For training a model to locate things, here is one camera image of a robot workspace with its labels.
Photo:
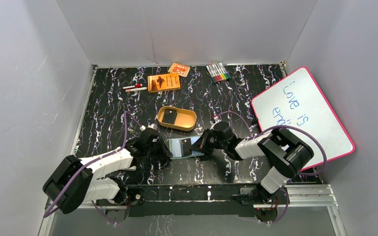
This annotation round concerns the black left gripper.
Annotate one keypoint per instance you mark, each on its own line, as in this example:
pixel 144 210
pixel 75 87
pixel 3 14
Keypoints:
pixel 160 147

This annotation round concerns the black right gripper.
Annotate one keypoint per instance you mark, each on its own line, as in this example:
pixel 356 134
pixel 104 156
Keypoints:
pixel 200 145

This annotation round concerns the mint green card holder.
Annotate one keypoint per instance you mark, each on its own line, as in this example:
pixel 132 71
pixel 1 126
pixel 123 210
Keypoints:
pixel 180 147

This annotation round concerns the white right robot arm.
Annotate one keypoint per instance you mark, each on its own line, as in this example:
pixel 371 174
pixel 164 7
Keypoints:
pixel 286 153

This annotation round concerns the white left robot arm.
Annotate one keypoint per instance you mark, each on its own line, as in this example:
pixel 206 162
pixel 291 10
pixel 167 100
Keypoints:
pixel 79 180

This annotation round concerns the black credit card stack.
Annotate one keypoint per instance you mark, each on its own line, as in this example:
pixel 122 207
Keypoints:
pixel 169 116

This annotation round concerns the small orange card box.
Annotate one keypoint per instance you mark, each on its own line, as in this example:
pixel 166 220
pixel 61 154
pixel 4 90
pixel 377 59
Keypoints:
pixel 180 69

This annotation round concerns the orange oval tray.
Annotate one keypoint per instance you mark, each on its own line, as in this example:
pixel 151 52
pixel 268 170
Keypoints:
pixel 185 121

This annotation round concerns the white marker pen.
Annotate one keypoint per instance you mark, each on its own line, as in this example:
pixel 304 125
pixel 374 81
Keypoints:
pixel 136 89

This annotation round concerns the orange book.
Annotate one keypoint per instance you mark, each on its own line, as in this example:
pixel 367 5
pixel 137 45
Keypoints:
pixel 163 82

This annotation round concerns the coloured marker pack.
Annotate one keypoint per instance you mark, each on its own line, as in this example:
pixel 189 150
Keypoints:
pixel 218 72

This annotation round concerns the red capped marker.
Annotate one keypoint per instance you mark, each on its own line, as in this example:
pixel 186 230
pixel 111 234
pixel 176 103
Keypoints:
pixel 133 86

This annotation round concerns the pink framed whiteboard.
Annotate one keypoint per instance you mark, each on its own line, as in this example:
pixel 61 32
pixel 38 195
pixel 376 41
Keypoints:
pixel 298 101

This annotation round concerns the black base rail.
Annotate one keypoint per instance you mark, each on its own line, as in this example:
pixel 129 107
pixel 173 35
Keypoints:
pixel 244 200

